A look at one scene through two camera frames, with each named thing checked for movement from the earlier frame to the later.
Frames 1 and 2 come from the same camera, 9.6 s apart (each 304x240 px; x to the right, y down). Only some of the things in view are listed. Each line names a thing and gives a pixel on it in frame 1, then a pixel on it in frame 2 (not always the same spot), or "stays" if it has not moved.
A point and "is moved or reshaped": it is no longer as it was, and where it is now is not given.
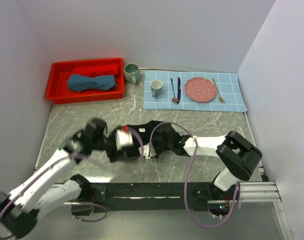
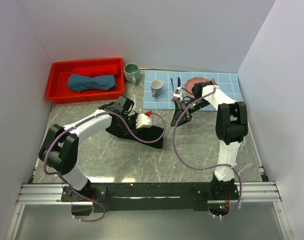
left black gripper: x=110 y=154 to x=133 y=116
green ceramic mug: x=131 y=72 stays
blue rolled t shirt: x=79 y=83 stays
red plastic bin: x=58 y=91 stays
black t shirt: x=149 y=139 is moved or reshaped
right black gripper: x=154 y=141 to x=180 y=107
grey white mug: x=156 y=86 stays
